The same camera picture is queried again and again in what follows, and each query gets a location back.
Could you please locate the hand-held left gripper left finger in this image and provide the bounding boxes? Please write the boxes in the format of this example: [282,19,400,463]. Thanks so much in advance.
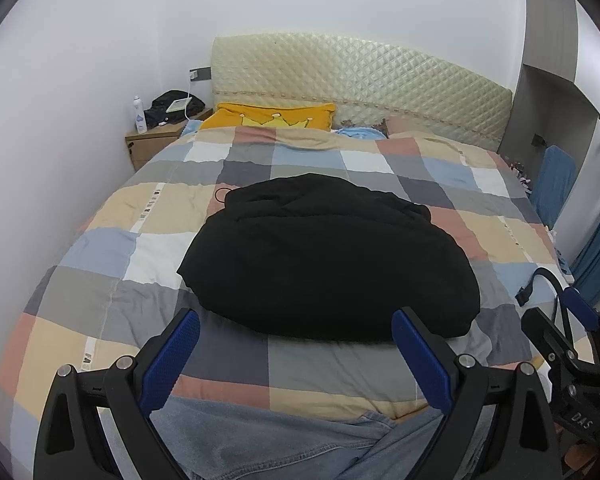
[32,307,201,480]

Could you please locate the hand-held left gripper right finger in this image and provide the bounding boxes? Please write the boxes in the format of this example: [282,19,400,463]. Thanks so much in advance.
[391,306,564,480]

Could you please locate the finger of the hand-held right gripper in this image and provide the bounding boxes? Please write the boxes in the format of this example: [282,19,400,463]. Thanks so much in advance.
[562,287,600,346]
[521,307,579,376]

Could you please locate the black puffer jacket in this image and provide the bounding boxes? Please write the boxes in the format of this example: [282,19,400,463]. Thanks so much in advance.
[176,172,482,343]

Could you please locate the blue curtain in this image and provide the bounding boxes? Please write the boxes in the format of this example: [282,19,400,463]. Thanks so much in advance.
[570,200,600,306]

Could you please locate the checkered patchwork blanket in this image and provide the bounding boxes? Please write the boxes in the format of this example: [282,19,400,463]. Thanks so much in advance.
[0,125,576,461]

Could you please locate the blue cloth on chair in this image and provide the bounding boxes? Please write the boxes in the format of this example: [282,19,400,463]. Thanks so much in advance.
[530,145,577,231]

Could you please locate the blue denim jeans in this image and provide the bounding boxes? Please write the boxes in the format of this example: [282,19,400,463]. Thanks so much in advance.
[147,392,496,480]

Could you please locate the wooden nightstand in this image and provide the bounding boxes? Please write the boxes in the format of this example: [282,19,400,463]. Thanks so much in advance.
[125,107,214,172]

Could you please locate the patterned pillow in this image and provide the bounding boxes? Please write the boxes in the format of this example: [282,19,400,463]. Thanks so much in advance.
[382,116,431,137]

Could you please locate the light blue cloth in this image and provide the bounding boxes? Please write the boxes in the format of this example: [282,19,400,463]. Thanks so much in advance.
[337,126,388,140]

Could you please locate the black bag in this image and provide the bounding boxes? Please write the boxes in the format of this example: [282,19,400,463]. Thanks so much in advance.
[144,90,207,128]

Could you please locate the yellow pillow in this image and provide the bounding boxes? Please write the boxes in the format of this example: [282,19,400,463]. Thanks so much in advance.
[199,102,338,132]

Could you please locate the grey wardrobe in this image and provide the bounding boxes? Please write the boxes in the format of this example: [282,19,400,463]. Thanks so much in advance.
[497,0,600,311]

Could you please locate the cream quilted headboard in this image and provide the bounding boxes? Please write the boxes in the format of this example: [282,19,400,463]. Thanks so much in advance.
[210,33,513,153]

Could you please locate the black strap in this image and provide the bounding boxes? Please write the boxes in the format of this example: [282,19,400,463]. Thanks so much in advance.
[516,269,566,307]

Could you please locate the white charging cable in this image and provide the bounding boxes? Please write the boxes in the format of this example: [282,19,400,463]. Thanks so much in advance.
[182,74,196,123]

